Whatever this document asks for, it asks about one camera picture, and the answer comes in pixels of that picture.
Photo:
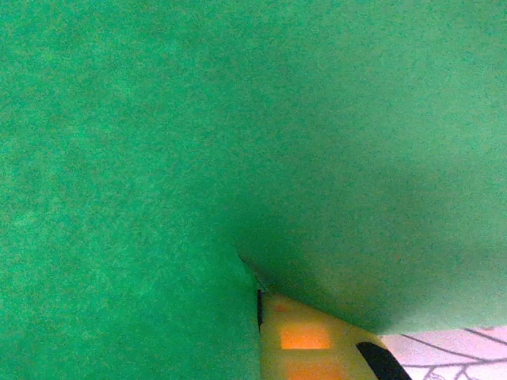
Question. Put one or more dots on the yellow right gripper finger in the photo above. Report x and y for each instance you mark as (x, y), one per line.
(309, 348)

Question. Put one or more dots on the green square paper sheet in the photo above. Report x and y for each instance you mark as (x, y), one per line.
(158, 118)

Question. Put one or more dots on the floral patterned table cover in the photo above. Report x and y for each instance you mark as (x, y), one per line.
(455, 356)

